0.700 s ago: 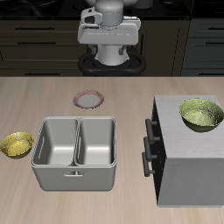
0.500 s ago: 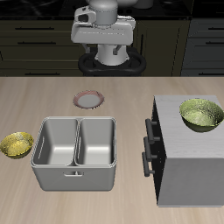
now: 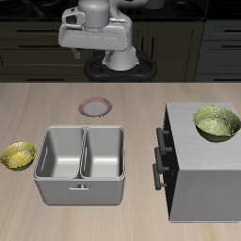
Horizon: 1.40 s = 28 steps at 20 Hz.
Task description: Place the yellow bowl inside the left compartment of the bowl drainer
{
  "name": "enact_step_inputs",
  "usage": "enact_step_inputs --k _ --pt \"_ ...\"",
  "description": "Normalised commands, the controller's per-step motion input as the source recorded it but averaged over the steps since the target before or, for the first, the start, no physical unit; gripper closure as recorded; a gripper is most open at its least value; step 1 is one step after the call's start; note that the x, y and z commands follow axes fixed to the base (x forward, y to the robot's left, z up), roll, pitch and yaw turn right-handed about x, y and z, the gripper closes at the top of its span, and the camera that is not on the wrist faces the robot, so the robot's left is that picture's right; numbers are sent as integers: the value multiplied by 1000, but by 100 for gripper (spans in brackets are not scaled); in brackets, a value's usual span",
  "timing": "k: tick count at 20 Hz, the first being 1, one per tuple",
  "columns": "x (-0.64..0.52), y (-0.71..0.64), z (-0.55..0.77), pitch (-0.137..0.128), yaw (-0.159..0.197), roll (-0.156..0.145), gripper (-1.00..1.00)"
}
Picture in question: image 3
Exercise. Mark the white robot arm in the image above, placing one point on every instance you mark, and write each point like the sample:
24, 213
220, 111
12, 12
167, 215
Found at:
122, 61

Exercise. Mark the yellow bowl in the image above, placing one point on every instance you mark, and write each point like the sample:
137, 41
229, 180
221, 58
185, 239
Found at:
18, 156

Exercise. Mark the yellow-green bowl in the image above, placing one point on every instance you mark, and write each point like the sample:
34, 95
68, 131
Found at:
216, 124

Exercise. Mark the grey wooden cabinet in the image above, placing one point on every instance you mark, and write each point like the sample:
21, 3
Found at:
204, 188

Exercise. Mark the flat black base plate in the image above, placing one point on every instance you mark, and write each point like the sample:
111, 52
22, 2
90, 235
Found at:
147, 70

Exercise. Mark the white two-bin basket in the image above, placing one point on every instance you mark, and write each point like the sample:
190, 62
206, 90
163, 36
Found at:
78, 188

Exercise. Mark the dark kitchen cupboards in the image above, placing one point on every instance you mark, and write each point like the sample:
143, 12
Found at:
31, 47

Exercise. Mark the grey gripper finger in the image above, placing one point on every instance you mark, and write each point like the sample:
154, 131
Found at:
76, 53
109, 56

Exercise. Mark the small pink rimmed plate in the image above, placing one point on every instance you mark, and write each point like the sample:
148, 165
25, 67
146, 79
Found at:
95, 108

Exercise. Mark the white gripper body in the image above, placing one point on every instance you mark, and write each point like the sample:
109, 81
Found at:
94, 39

